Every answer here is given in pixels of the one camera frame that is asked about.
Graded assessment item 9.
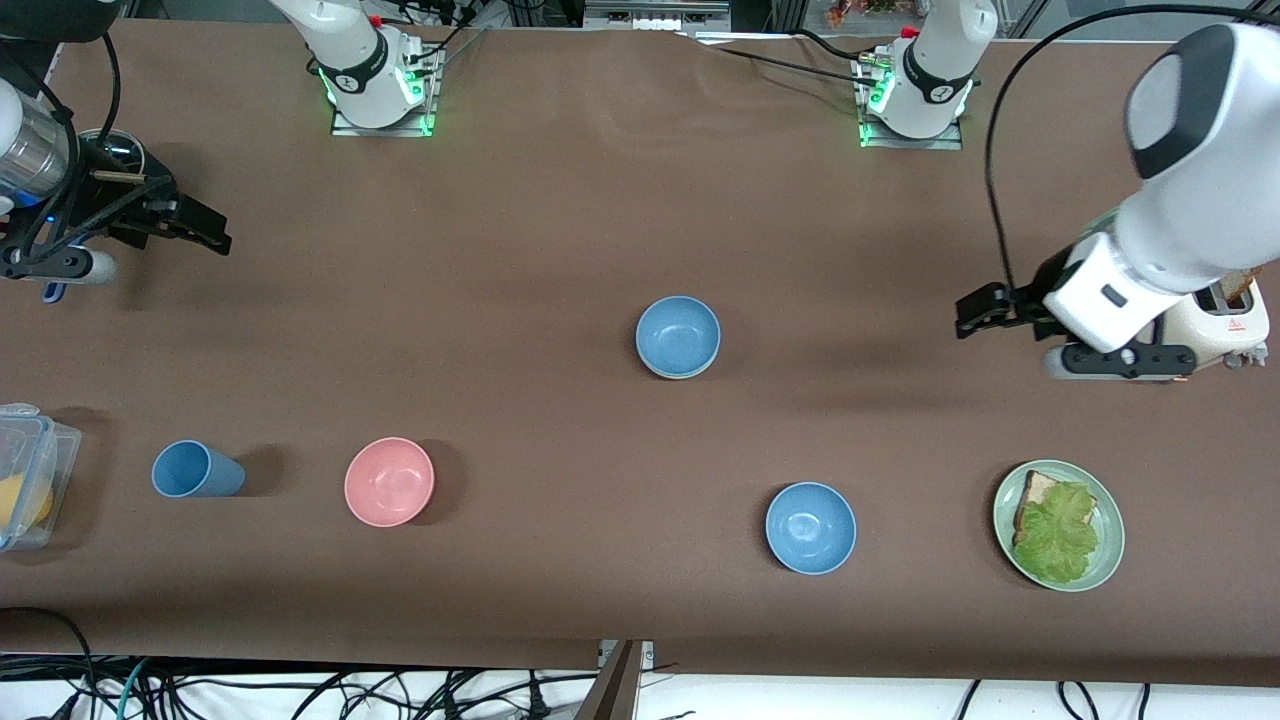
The light green bowl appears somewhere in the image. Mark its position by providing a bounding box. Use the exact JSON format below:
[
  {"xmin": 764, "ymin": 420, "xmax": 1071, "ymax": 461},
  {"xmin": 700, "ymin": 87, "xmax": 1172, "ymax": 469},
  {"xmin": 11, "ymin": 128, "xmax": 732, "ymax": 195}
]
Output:
[{"xmin": 640, "ymin": 352, "xmax": 719, "ymax": 381}]

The blue bowl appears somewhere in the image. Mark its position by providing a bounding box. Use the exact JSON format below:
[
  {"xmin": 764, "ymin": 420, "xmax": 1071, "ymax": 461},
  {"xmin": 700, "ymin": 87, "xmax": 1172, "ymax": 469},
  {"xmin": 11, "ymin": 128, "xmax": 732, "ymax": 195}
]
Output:
[
  {"xmin": 635, "ymin": 295, "xmax": 722, "ymax": 377},
  {"xmin": 765, "ymin": 482, "xmax": 858, "ymax": 576}
]

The pink bowl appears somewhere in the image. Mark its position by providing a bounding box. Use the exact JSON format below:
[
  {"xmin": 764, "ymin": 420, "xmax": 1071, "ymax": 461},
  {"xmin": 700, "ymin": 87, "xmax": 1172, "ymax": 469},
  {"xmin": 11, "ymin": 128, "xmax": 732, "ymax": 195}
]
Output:
[{"xmin": 344, "ymin": 437, "xmax": 436, "ymax": 528}]

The bread slice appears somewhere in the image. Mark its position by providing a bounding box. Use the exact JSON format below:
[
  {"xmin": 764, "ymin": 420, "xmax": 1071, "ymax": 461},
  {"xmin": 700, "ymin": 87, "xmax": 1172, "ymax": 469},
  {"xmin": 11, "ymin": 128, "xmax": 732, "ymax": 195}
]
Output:
[{"xmin": 1012, "ymin": 470, "xmax": 1099, "ymax": 546}]

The cream toaster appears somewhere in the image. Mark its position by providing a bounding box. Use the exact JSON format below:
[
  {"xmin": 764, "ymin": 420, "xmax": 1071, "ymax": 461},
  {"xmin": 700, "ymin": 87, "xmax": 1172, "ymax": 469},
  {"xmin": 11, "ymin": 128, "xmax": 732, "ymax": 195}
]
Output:
[{"xmin": 1158, "ymin": 268, "xmax": 1273, "ymax": 375}]

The green lettuce leaf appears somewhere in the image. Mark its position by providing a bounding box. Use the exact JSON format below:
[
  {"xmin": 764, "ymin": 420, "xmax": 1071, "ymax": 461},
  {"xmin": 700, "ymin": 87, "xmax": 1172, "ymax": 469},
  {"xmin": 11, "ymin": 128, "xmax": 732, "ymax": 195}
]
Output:
[{"xmin": 1012, "ymin": 482, "xmax": 1101, "ymax": 586}]

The blue plastic cup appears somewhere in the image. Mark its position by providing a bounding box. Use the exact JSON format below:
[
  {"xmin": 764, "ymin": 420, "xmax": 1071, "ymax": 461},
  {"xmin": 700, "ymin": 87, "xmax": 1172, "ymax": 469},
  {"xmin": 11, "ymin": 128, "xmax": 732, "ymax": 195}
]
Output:
[{"xmin": 151, "ymin": 440, "xmax": 246, "ymax": 499}]

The light green plate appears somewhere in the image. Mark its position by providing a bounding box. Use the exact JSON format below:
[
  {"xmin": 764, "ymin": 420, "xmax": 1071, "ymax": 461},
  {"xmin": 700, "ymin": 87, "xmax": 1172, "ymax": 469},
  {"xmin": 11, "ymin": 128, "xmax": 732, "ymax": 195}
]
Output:
[{"xmin": 993, "ymin": 460, "xmax": 1126, "ymax": 593}]

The clear plastic food container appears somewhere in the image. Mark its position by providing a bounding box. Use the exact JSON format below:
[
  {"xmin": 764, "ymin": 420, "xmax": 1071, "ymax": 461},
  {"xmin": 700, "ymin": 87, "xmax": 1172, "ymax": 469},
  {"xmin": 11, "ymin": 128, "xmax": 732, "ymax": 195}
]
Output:
[{"xmin": 0, "ymin": 403, "xmax": 83, "ymax": 553}]

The yellow fruit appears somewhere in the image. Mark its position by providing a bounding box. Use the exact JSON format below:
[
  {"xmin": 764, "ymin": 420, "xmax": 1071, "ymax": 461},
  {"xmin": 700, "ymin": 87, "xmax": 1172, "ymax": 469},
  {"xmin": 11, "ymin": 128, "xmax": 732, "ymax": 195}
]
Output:
[{"xmin": 0, "ymin": 474, "xmax": 53, "ymax": 529}]

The black pot blue handle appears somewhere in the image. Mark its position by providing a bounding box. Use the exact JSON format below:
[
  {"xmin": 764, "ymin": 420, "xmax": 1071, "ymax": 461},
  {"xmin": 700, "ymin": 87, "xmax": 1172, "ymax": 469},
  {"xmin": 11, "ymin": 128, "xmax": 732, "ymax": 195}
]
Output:
[{"xmin": 41, "ymin": 128, "xmax": 151, "ymax": 305}]

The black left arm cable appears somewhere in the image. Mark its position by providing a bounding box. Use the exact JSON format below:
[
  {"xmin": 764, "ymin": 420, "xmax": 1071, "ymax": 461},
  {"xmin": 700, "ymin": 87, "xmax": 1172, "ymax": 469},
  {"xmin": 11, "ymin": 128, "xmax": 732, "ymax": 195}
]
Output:
[{"xmin": 984, "ymin": 5, "xmax": 1263, "ymax": 293}]

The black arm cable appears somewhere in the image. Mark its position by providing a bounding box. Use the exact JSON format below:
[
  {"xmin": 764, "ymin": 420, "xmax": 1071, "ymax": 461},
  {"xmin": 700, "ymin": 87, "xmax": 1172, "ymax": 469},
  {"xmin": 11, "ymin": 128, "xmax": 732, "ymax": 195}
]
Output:
[
  {"xmin": 20, "ymin": 35, "xmax": 121, "ymax": 251},
  {"xmin": 984, "ymin": 5, "xmax": 1263, "ymax": 293}
]

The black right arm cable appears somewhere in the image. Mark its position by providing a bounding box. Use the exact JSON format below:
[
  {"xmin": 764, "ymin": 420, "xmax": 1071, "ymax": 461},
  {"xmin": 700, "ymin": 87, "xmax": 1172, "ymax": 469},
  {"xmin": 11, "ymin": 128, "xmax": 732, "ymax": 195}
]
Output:
[{"xmin": 20, "ymin": 35, "xmax": 121, "ymax": 251}]

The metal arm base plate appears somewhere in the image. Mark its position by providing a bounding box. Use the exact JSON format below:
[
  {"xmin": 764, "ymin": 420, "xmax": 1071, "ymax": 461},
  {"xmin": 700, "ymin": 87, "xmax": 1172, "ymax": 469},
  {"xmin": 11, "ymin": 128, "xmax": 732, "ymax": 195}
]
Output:
[
  {"xmin": 330, "ymin": 48, "xmax": 443, "ymax": 138},
  {"xmin": 852, "ymin": 55, "xmax": 965, "ymax": 151}
]

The black base power cable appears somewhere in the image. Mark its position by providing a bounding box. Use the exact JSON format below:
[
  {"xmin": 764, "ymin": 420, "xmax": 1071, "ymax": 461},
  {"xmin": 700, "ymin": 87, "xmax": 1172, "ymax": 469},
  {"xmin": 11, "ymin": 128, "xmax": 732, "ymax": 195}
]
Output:
[{"xmin": 690, "ymin": 28, "xmax": 886, "ymax": 89}]

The black floor cable loop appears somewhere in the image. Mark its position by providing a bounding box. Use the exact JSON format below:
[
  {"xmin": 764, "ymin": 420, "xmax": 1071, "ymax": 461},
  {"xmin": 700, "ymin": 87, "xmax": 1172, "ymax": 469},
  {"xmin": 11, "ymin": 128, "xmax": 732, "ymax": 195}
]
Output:
[{"xmin": 0, "ymin": 607, "xmax": 99, "ymax": 720}]

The teal floor cable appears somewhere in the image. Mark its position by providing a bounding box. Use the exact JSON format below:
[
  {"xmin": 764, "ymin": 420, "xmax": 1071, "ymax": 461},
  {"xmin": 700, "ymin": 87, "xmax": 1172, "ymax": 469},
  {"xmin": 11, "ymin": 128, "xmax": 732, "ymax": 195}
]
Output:
[{"xmin": 112, "ymin": 658, "xmax": 153, "ymax": 720}]

